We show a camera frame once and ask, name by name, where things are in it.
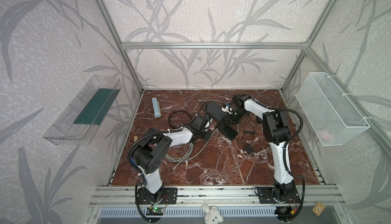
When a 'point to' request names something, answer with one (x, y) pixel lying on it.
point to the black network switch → (228, 131)
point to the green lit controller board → (155, 211)
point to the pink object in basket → (324, 134)
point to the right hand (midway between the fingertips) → (225, 121)
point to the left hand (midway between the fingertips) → (210, 128)
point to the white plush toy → (212, 215)
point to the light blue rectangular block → (156, 107)
